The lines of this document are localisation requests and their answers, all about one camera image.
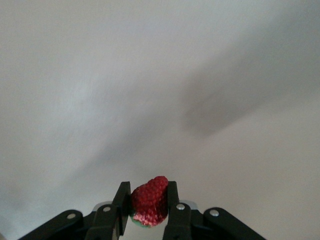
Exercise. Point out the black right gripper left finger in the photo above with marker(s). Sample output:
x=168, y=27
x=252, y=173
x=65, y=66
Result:
x=102, y=223

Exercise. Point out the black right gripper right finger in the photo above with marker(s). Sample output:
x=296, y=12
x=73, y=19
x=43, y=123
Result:
x=181, y=225

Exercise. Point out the red strawberry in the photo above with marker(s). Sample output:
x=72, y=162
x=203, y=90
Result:
x=150, y=202

